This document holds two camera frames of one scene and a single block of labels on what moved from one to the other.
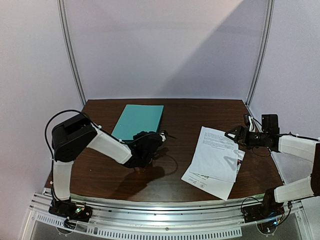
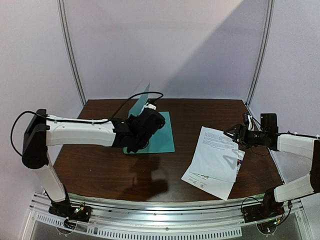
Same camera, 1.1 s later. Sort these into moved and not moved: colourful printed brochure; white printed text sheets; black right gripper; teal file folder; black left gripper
Moved: teal file folder; black left gripper
Not moved: white printed text sheets; black right gripper; colourful printed brochure
